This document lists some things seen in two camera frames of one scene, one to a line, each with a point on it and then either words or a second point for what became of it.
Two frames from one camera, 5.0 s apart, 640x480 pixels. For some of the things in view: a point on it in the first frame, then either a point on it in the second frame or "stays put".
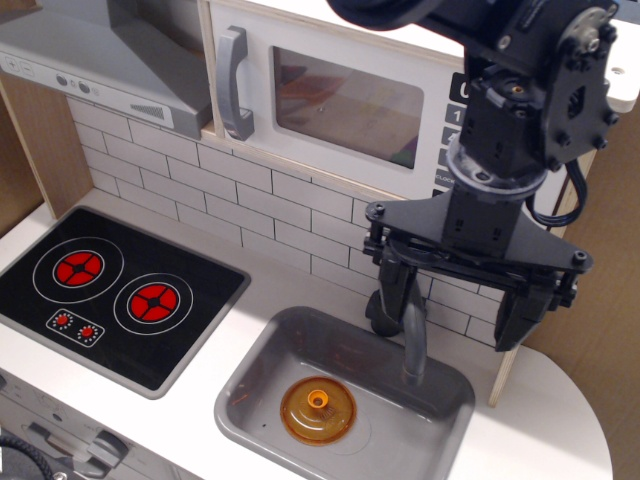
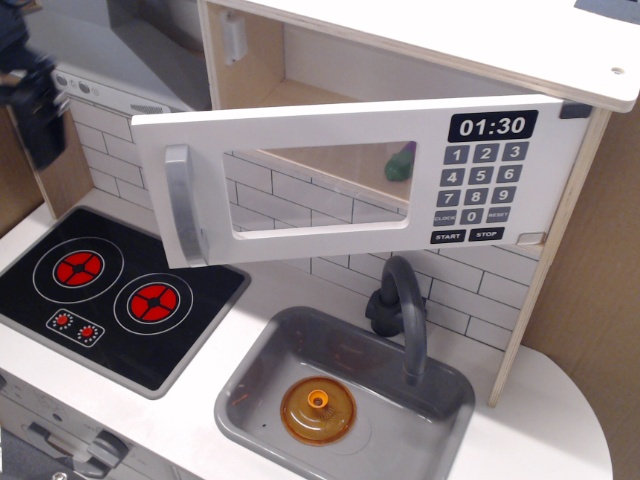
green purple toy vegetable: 406,155 stays put
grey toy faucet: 414,319 stays put
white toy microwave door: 386,104 -> 484,175
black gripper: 493,240 -> 38,107
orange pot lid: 318,410 stays put
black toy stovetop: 120,300 stays put
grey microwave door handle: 238,121 -> 185,204
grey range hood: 146,58 stays put
